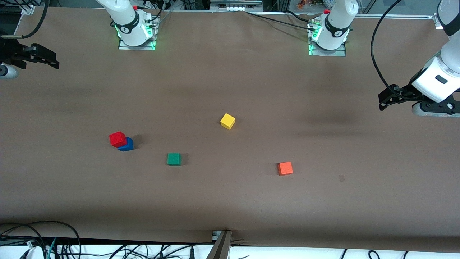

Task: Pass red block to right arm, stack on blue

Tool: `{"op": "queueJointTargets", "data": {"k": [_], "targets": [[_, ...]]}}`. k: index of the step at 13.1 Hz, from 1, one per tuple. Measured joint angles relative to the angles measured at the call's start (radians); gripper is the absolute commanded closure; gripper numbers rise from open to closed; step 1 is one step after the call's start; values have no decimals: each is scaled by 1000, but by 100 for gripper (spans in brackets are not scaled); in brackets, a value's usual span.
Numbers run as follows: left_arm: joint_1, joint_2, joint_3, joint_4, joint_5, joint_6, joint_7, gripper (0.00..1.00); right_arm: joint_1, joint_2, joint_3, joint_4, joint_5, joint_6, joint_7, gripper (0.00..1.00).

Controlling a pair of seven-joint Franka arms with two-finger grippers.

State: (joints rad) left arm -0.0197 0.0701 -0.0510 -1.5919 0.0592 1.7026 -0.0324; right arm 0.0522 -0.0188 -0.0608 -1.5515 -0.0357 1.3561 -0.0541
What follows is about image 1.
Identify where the red wooden block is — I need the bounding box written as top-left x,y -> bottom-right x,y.
109,131 -> 127,148

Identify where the blue wooden block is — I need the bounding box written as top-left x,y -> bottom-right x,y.
118,137 -> 134,152

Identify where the yellow wooden block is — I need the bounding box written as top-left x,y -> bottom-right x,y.
220,113 -> 236,130

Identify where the aluminium corner profile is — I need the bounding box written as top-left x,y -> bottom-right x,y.
433,13 -> 448,30
20,0 -> 41,15

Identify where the grey metal box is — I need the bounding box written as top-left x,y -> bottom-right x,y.
210,0 -> 263,12

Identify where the brown table cover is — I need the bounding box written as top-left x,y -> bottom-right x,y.
0,7 -> 460,252

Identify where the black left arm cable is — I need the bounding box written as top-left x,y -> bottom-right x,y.
371,0 -> 404,90

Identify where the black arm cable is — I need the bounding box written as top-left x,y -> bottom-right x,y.
371,0 -> 404,90
0,0 -> 49,39

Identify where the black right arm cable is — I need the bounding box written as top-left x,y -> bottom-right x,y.
0,0 -> 49,39

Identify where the aluminium frame rail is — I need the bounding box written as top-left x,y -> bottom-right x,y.
350,14 -> 437,19

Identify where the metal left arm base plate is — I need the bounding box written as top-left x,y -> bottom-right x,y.
308,20 -> 347,57

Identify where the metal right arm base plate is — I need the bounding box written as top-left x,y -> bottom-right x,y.
118,16 -> 158,51

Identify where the black right base cable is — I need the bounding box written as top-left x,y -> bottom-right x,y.
142,0 -> 174,26

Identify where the black base cable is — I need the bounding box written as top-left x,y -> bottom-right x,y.
246,11 -> 317,31
142,0 -> 174,26

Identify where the black left base cable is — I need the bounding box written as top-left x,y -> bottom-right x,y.
246,11 -> 317,31

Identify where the black looped cable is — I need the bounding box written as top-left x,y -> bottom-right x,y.
0,221 -> 82,259

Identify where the green cable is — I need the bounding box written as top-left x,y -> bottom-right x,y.
46,237 -> 58,259

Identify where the metal camera stand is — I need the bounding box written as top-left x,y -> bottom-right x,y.
207,230 -> 233,259

